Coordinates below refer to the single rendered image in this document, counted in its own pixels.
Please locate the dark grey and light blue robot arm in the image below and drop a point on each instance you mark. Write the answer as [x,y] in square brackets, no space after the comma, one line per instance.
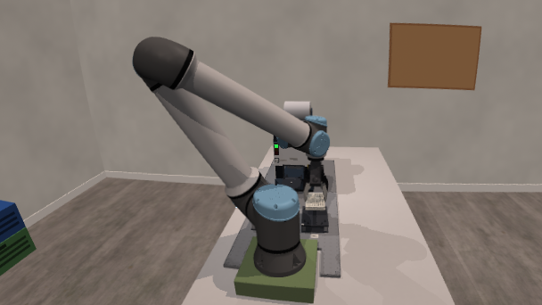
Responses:
[276,215]

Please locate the dark grey rectangular frame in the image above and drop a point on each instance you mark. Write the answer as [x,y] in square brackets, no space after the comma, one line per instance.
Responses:
[314,221]

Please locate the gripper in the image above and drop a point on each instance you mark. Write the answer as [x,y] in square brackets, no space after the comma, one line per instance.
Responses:
[324,180]

